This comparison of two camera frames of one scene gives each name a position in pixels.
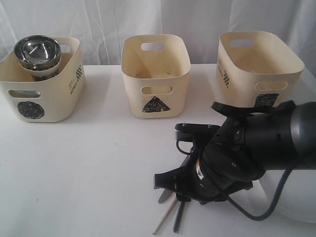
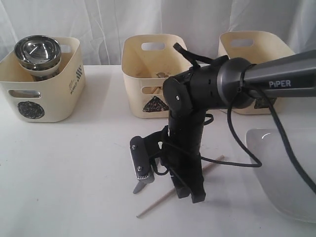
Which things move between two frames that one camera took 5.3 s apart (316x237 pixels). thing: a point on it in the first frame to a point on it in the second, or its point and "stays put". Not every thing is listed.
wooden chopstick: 173,199 to 173,189
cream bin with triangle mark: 155,67 stays put
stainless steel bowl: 37,52 stays put
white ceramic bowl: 41,72 stays put
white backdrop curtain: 101,25 stays put
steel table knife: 166,192 to 144,181
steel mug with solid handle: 24,93 stays put
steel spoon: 177,221 to 161,75
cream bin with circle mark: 59,98 stays put
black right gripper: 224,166 to 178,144
